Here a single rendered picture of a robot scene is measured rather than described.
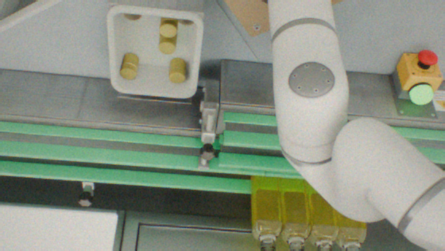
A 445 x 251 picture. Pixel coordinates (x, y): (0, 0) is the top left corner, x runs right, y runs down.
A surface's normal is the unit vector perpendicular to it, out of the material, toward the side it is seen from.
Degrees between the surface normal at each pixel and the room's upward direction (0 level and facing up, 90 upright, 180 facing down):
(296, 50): 91
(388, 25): 0
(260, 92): 90
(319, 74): 90
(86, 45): 0
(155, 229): 90
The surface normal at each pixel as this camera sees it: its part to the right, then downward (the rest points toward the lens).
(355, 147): -0.54, -0.25
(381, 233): 0.11, -0.61
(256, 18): 0.00, 0.83
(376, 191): -0.78, 0.26
